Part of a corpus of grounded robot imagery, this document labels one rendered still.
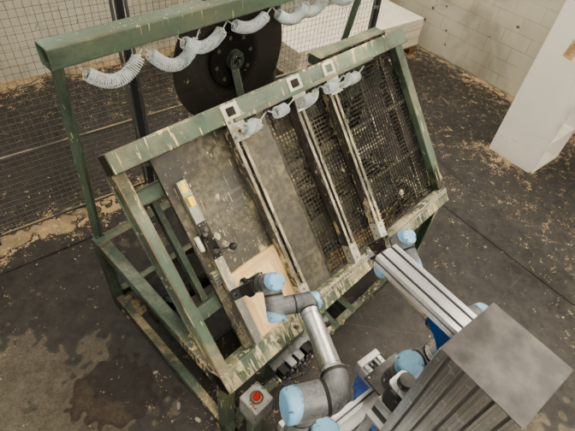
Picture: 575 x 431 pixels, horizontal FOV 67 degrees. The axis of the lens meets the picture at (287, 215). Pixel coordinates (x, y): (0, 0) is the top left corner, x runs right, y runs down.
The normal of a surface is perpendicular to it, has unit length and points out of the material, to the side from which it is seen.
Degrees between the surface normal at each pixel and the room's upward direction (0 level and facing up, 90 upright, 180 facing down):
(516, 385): 0
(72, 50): 90
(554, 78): 90
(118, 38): 90
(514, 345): 0
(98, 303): 0
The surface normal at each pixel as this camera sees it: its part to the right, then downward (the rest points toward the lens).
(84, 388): 0.09, -0.69
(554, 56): -0.80, 0.39
